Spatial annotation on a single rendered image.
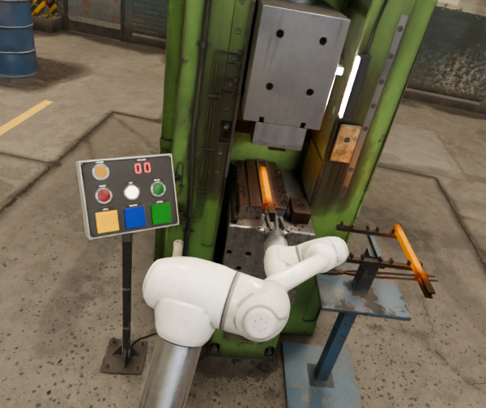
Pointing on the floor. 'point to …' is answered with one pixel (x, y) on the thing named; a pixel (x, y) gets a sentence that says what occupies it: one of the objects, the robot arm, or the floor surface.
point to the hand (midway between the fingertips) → (270, 211)
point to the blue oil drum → (8, 37)
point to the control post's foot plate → (117, 363)
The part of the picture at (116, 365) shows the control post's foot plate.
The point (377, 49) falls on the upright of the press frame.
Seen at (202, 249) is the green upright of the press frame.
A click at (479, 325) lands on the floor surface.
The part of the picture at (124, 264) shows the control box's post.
